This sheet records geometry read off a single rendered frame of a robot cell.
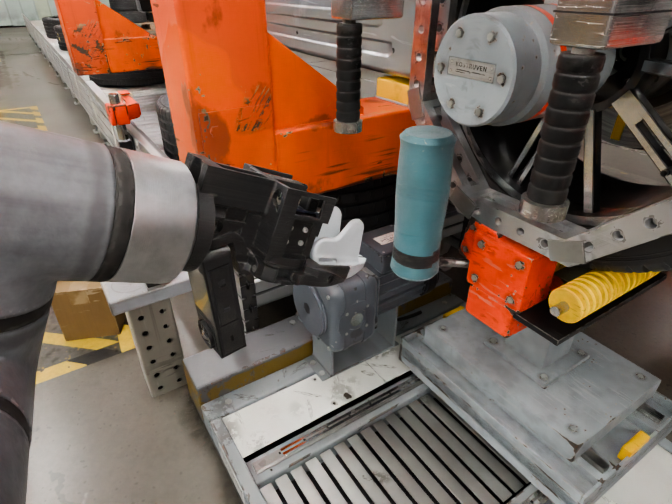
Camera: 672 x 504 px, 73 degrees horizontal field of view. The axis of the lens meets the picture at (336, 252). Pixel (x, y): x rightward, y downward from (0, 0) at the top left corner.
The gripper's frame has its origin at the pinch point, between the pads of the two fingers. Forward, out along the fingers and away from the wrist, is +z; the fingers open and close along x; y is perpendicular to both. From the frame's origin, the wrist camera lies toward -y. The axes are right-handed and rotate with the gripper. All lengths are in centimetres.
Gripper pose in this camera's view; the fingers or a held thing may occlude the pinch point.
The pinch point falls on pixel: (352, 265)
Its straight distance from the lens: 48.2
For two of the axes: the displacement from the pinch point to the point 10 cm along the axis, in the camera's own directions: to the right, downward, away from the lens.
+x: -6.1, -4.1, 6.8
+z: 7.1, 0.8, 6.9
